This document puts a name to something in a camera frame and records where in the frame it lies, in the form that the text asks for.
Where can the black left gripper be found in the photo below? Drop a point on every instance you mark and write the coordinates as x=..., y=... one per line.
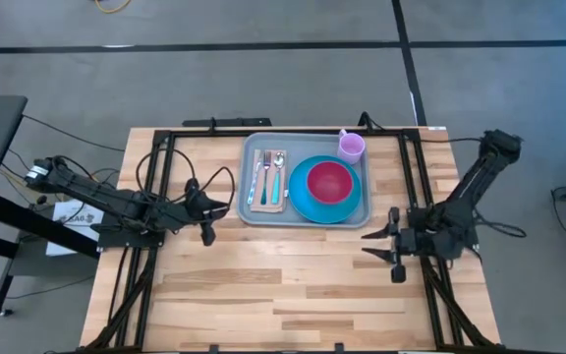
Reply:
x=198, y=211

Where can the magenta plastic bowl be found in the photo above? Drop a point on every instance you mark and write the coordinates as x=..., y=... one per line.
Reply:
x=329, y=183

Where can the white sticker on table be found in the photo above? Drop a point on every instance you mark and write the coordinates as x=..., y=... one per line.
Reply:
x=436, y=128

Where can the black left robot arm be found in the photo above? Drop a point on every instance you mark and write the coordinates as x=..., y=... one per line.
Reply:
x=106, y=196

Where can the beige cloth napkin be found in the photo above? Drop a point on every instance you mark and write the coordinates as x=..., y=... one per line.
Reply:
x=269, y=196

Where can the blue round plate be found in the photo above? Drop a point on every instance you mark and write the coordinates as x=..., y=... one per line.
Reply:
x=298, y=196

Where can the white paper sheet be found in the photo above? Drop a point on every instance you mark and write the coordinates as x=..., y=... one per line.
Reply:
x=74, y=216

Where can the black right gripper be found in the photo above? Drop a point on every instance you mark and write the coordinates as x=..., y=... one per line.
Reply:
x=401, y=241

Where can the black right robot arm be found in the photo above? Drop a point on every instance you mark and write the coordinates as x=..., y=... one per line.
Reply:
x=479, y=172

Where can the black aluminium table frame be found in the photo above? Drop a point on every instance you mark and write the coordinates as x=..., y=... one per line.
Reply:
x=204, y=133

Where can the grey plastic tray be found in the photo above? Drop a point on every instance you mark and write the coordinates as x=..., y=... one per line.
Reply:
x=302, y=142

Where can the lilac plastic cup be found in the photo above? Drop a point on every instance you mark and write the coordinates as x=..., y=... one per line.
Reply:
x=352, y=147

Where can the black bar at table edge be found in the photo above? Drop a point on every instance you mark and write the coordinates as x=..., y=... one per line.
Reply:
x=234, y=122

